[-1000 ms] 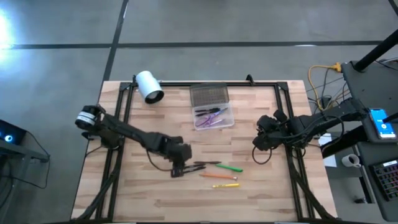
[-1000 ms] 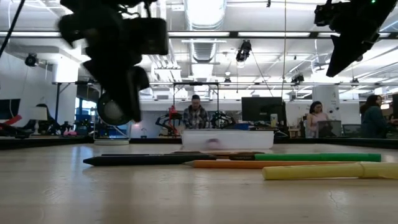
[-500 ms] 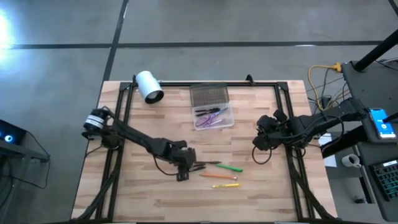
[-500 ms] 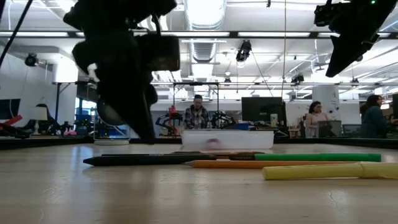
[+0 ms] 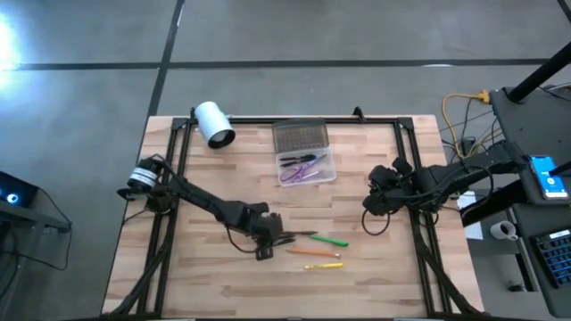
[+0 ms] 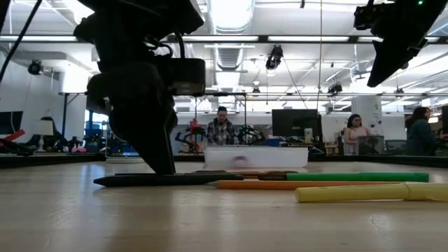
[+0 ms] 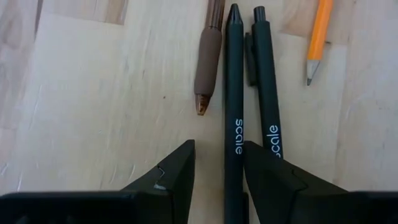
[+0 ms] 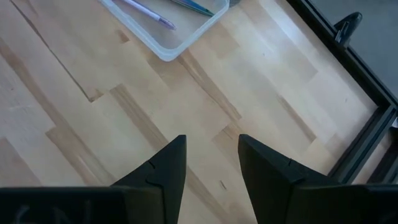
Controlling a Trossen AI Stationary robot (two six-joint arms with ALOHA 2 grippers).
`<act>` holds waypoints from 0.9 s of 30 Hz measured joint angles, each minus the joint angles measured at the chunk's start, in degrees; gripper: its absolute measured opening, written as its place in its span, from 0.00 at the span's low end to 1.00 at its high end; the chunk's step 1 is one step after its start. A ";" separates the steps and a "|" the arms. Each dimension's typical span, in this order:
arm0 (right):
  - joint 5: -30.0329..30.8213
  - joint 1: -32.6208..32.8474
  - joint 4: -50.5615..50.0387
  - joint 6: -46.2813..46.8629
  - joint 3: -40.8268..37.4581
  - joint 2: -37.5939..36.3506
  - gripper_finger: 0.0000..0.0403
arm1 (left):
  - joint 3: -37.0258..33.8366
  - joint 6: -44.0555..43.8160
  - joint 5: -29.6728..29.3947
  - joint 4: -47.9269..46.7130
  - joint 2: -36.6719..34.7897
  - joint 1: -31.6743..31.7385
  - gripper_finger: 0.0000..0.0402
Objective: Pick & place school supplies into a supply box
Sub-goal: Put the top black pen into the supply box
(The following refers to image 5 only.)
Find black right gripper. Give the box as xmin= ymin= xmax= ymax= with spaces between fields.
xmin=361 ymin=156 xmax=416 ymax=218

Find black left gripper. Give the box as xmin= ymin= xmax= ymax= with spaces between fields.
xmin=243 ymin=202 xmax=290 ymax=248

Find orange pencil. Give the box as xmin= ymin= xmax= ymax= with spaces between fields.
xmin=285 ymin=247 xmax=343 ymax=260

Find green highlighter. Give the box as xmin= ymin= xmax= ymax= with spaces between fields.
xmin=309 ymin=234 xmax=350 ymax=248

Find clear plastic supply box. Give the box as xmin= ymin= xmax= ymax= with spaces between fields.
xmin=276 ymin=149 xmax=338 ymax=188

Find yellow highlighter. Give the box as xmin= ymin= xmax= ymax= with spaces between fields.
xmin=303 ymin=262 xmax=345 ymax=271

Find purple handled scissors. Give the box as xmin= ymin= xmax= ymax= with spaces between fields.
xmin=279 ymin=154 xmax=328 ymax=184

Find black pen with white print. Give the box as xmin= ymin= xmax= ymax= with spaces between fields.
xmin=280 ymin=158 xmax=316 ymax=169

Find grey translucent box lid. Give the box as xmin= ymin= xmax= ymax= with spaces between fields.
xmin=271 ymin=118 xmax=330 ymax=154

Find white mug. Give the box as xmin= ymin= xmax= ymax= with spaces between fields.
xmin=489 ymin=219 xmax=520 ymax=243

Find grey side cart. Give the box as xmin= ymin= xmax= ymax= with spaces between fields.
xmin=459 ymin=86 xmax=571 ymax=320

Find smartphone with blue screen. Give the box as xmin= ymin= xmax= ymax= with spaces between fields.
xmin=529 ymin=153 xmax=571 ymax=201

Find black pole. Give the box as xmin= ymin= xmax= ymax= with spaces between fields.
xmin=507 ymin=41 xmax=571 ymax=104

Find black device with blue light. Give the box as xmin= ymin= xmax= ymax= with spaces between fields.
xmin=0 ymin=170 xmax=39 ymax=209

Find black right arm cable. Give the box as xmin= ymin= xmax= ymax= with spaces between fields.
xmin=360 ymin=208 xmax=393 ymax=237

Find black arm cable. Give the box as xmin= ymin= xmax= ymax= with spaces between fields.
xmin=225 ymin=225 xmax=261 ymax=255
xmin=360 ymin=208 xmax=393 ymax=237

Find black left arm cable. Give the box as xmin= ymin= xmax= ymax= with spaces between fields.
xmin=225 ymin=225 xmax=261 ymax=255

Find black table frame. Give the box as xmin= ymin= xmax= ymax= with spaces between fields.
xmin=100 ymin=116 xmax=485 ymax=319

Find yellow cable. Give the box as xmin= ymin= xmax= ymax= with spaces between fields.
xmin=441 ymin=89 xmax=492 ymax=161

